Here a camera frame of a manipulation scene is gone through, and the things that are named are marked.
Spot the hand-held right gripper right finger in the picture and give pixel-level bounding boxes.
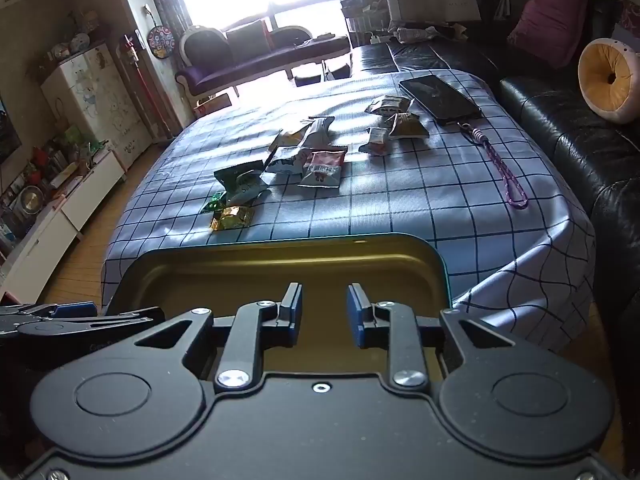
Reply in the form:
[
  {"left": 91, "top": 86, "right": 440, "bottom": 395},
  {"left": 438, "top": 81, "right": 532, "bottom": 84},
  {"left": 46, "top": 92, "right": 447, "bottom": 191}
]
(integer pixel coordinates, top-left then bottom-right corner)
[{"left": 346, "top": 282, "right": 516, "bottom": 389}]

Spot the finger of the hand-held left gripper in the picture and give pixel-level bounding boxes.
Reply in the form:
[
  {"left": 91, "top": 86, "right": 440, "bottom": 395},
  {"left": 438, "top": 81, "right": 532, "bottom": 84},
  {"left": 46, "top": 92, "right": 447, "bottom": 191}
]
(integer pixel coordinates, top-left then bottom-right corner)
[
  {"left": 0, "top": 302, "right": 99, "bottom": 320},
  {"left": 20, "top": 308, "right": 166, "bottom": 339}
]

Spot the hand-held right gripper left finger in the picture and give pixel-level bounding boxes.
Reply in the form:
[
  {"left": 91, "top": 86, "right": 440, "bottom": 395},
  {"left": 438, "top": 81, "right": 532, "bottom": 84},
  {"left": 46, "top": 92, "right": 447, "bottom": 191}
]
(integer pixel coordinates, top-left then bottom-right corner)
[{"left": 134, "top": 282, "right": 304, "bottom": 393}]

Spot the gold metal tin tray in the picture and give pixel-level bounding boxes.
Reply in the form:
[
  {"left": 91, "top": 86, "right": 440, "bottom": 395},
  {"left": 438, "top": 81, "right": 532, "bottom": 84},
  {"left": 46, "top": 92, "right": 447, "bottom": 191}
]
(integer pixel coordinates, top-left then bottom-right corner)
[{"left": 102, "top": 233, "right": 454, "bottom": 386}]

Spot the gold candy packet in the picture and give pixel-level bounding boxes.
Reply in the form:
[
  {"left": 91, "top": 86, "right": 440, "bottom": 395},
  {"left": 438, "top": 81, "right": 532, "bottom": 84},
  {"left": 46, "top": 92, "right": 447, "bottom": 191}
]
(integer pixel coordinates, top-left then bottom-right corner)
[{"left": 209, "top": 206, "right": 256, "bottom": 233}]

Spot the dark green snack packet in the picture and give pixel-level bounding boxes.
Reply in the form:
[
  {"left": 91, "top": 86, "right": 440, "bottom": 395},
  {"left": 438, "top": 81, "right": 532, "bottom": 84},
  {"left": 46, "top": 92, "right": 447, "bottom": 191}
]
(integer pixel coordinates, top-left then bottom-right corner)
[{"left": 214, "top": 160, "right": 273, "bottom": 206}]

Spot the red snack packet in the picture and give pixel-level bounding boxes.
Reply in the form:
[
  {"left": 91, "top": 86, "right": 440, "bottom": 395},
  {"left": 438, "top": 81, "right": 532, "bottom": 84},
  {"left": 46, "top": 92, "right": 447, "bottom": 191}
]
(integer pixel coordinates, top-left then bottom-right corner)
[{"left": 297, "top": 146, "right": 349, "bottom": 189}]

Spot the black and white snack packet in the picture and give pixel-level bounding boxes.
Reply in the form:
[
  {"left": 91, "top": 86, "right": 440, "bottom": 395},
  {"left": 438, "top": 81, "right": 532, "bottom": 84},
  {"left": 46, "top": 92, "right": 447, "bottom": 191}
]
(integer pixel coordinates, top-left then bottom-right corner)
[{"left": 264, "top": 146, "right": 308, "bottom": 177}]

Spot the silver and orange snack packet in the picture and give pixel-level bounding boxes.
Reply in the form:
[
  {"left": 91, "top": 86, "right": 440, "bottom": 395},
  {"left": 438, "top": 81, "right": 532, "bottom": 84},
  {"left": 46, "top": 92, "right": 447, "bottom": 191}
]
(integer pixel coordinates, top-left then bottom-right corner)
[{"left": 268, "top": 129, "right": 311, "bottom": 153}]

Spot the small white and red packet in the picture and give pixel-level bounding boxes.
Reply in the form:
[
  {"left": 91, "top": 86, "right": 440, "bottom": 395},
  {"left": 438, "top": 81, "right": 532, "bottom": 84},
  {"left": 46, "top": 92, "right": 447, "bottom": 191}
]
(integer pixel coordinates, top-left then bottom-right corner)
[{"left": 358, "top": 127, "right": 392, "bottom": 157}]

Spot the long silver snack packet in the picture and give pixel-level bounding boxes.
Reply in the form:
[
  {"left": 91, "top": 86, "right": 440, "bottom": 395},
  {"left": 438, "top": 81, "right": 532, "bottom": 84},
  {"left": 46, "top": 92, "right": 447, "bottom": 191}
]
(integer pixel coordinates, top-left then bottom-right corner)
[{"left": 298, "top": 116, "right": 336, "bottom": 158}]

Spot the yellow green snack packet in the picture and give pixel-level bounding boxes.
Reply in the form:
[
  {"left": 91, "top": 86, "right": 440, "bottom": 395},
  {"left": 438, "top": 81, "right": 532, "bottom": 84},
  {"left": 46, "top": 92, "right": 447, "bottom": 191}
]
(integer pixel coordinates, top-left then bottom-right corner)
[{"left": 387, "top": 112, "right": 431, "bottom": 141}]

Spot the beige patterned snack packet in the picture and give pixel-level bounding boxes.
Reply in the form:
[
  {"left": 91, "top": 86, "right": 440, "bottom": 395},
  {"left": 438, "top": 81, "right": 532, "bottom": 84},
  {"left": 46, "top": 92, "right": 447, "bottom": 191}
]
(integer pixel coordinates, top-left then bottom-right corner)
[{"left": 365, "top": 95, "right": 413, "bottom": 117}]

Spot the low white cabinet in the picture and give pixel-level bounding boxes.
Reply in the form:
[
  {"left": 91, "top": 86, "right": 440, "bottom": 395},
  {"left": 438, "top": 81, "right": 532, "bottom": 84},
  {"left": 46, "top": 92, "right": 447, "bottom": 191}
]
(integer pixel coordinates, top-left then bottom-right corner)
[{"left": 0, "top": 147, "right": 126, "bottom": 306}]

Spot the blue checked tablecloth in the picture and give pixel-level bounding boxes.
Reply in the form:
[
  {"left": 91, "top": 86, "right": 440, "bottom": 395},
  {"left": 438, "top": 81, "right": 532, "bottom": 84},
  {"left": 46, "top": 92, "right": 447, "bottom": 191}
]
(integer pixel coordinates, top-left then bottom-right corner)
[{"left": 100, "top": 67, "right": 598, "bottom": 351}]

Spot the white cartoon print cabinet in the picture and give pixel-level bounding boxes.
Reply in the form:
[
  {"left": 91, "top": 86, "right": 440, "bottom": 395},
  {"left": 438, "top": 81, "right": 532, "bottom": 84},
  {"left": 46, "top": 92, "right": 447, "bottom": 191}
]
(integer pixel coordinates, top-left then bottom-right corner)
[{"left": 40, "top": 42, "right": 151, "bottom": 171}]

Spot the red stick vacuum cleaner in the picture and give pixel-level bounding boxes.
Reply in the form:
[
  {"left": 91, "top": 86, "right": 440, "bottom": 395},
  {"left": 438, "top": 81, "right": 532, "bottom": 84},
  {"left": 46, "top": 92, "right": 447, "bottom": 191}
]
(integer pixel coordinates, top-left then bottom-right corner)
[{"left": 122, "top": 34, "right": 173, "bottom": 141}]

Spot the black smartphone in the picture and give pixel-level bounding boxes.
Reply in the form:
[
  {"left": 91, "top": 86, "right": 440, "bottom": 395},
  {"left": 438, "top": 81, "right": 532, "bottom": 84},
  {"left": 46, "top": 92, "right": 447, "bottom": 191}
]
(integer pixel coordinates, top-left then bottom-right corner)
[{"left": 398, "top": 74, "right": 483, "bottom": 127}]

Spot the purple chaise longue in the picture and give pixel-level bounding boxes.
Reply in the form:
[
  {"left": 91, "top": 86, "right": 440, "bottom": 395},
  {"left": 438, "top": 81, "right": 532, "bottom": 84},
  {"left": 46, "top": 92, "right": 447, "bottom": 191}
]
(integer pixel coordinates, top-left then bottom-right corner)
[{"left": 175, "top": 19, "right": 352, "bottom": 106}]

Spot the dark square cushion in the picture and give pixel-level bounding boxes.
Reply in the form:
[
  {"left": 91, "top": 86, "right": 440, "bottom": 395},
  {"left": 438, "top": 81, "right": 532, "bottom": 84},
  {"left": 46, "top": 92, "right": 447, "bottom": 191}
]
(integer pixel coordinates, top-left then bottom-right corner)
[{"left": 225, "top": 19, "right": 273, "bottom": 52}]

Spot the black leather sofa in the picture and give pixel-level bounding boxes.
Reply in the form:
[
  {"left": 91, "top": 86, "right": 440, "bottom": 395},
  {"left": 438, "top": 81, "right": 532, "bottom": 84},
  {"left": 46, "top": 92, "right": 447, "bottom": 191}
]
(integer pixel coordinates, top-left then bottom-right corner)
[{"left": 350, "top": 0, "right": 640, "bottom": 331}]

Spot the crumpled plastic bag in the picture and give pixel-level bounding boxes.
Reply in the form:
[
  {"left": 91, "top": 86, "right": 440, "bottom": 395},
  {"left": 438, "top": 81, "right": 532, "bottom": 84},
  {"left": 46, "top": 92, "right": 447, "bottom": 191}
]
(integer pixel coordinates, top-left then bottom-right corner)
[{"left": 392, "top": 25, "right": 441, "bottom": 43}]

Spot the white shelf rack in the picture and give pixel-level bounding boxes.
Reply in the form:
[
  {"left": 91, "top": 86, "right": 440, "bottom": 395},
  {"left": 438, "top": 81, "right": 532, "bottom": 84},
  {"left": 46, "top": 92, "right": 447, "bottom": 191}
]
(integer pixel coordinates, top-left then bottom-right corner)
[{"left": 340, "top": 0, "right": 396, "bottom": 46}]

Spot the white paper bag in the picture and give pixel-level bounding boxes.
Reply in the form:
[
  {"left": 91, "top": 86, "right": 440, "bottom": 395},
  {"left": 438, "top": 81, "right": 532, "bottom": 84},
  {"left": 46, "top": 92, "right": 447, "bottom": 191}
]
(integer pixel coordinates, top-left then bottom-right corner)
[{"left": 445, "top": 0, "right": 482, "bottom": 23}]

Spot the magenta cushion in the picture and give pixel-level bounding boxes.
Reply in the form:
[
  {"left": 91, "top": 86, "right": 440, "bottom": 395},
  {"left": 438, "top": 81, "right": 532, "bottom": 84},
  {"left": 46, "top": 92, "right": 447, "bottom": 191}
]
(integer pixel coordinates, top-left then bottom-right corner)
[{"left": 507, "top": 0, "right": 590, "bottom": 70}]

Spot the dark floral cushion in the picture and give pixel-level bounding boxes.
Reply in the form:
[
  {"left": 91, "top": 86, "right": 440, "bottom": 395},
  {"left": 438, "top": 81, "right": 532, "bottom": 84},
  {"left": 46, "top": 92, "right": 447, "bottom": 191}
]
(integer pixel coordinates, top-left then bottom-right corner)
[{"left": 620, "top": 0, "right": 640, "bottom": 53}]

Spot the purple phone lanyard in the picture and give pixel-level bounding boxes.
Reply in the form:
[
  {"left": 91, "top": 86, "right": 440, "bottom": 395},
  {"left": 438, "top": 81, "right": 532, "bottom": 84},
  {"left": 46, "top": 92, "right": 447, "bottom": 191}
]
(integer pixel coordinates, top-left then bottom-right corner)
[{"left": 459, "top": 122, "right": 529, "bottom": 211}]

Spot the round ring-shaped plush cushion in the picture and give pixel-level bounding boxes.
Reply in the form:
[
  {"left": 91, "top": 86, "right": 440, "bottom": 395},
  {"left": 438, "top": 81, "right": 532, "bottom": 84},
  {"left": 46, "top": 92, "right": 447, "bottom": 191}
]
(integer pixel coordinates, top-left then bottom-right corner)
[{"left": 577, "top": 37, "right": 640, "bottom": 125}]

